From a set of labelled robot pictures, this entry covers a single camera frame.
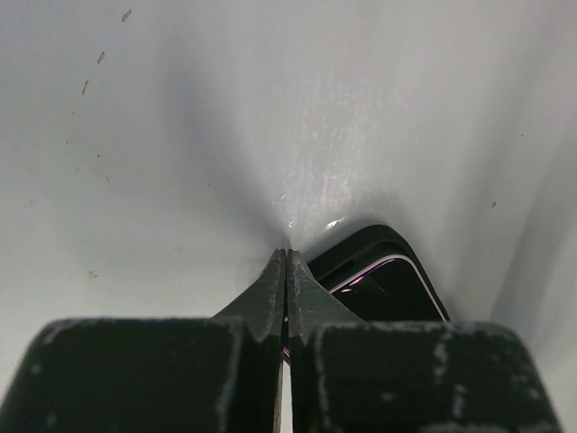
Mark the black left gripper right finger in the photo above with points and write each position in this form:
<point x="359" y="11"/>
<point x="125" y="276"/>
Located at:
<point x="349" y="375"/>

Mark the white-edged smartphone black screen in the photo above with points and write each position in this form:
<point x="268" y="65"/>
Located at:
<point x="391" y="288"/>

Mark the black silicone phone case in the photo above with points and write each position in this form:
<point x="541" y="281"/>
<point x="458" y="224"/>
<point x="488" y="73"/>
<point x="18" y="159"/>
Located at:
<point x="357" y="251"/>

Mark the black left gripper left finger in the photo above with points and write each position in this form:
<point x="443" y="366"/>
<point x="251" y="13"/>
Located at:
<point x="218" y="374"/>

